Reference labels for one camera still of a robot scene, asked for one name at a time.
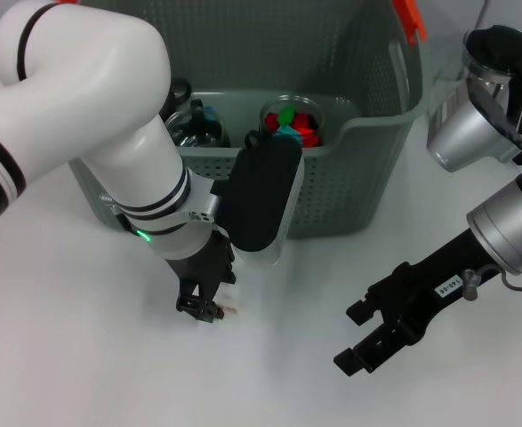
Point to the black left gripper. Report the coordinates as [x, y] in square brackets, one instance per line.
[198, 267]

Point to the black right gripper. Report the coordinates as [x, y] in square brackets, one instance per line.
[434, 280]

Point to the clear white toy brick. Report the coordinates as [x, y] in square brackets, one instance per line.
[230, 299]

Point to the teal square toy brick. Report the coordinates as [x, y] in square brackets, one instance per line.
[287, 132]

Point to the red sloped toy brick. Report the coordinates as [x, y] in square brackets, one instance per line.
[310, 139]

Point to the grey perforated storage basket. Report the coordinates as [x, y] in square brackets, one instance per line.
[354, 178]

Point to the black clay teapot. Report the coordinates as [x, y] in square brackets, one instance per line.
[181, 91]

